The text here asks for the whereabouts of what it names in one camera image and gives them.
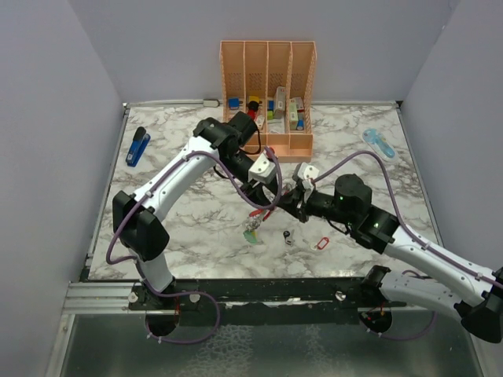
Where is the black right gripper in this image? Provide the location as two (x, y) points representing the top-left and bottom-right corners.
(274, 185), (356, 227)

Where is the metal key organizer red handle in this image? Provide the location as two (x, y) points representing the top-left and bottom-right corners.
(243, 207), (277, 233)

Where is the silver key with green tag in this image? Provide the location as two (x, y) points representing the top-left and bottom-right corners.
(243, 230), (259, 244)

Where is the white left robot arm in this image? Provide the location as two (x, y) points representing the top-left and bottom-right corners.
(109, 112), (283, 310)

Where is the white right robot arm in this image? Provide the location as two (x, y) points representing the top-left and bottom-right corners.
(280, 174), (502, 343)

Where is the red tag with key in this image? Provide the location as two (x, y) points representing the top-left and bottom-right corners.
(303, 237), (330, 251)

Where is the green white box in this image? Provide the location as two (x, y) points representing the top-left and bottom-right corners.
(288, 97), (305, 131)

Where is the blue packaged correction tape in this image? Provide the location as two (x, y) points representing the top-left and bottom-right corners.
(362, 128), (398, 161)

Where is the peach plastic desk organizer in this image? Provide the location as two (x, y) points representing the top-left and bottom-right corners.
(219, 40), (317, 163)

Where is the blue stapler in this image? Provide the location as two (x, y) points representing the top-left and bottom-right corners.
(125, 126), (151, 167)

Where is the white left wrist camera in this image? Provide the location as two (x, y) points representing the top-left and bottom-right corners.
(248, 152), (276, 185)

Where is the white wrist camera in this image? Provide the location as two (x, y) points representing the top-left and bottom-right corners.
(292, 162), (319, 193)
(248, 152), (276, 185)

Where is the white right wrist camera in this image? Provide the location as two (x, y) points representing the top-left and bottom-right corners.
(292, 162), (319, 193)

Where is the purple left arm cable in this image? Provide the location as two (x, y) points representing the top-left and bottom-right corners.
(105, 145), (284, 346)

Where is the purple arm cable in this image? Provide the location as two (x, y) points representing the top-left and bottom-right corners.
(105, 145), (284, 346)
(310, 151), (503, 341)

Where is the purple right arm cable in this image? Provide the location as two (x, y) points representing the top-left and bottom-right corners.
(310, 151), (503, 341)

